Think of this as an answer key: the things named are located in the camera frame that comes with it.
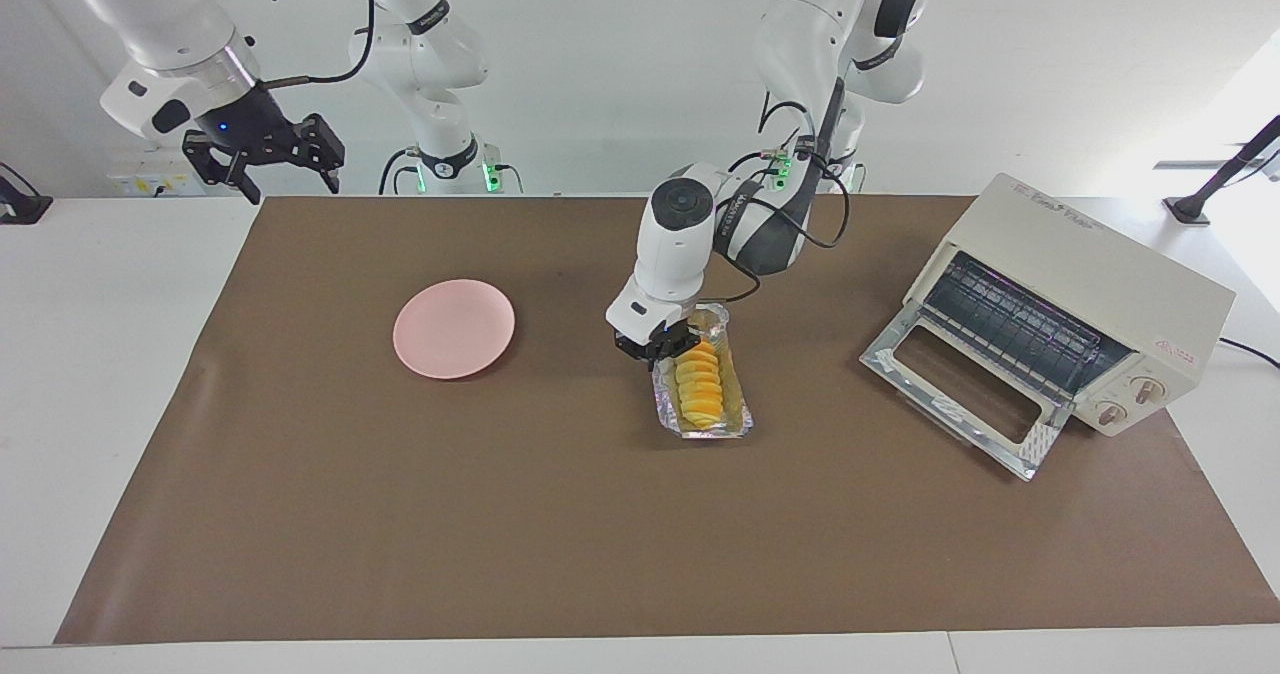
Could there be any sliced yellow bread loaf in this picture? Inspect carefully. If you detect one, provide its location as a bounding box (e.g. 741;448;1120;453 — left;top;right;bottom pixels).
673;340;723;431

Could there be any black stand with pole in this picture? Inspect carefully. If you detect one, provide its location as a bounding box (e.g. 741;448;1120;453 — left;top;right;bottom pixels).
1163;114;1280;227

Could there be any small black stand foot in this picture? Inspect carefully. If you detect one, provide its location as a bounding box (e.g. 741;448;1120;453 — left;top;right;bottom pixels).
0;162;53;225

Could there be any black right base cable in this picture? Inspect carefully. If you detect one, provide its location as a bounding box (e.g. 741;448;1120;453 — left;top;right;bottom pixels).
378;147;416;195

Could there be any pink round plate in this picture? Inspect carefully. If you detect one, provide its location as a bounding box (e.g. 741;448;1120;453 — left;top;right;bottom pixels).
393;279;517;381

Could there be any brown paper table mat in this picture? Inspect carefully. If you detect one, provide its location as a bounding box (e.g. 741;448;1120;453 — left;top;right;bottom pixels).
55;194;1280;645

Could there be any silver glass oven door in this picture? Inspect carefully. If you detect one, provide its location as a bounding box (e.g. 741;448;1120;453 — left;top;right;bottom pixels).
860;304;1073;482

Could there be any cream toaster oven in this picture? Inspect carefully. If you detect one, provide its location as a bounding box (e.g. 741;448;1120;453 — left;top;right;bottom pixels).
903;174;1237;438

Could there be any black oven power cable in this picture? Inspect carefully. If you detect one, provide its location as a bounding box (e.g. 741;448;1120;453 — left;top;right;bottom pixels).
1218;337;1280;370

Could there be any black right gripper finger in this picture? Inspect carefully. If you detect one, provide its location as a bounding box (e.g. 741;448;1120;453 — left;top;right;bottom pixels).
182;130;263;205
295;112;346;193

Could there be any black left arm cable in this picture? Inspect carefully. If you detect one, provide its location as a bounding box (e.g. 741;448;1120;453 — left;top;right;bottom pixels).
720;102;851;305

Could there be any oven wire rack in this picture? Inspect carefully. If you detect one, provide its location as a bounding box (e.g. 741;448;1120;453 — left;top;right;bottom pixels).
920;252;1136;395

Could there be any aluminium foil tray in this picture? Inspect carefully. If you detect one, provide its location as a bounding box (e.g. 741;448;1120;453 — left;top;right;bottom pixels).
652;302;754;441

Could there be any white wall power socket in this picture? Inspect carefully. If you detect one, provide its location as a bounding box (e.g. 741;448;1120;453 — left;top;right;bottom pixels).
108;159;206;197

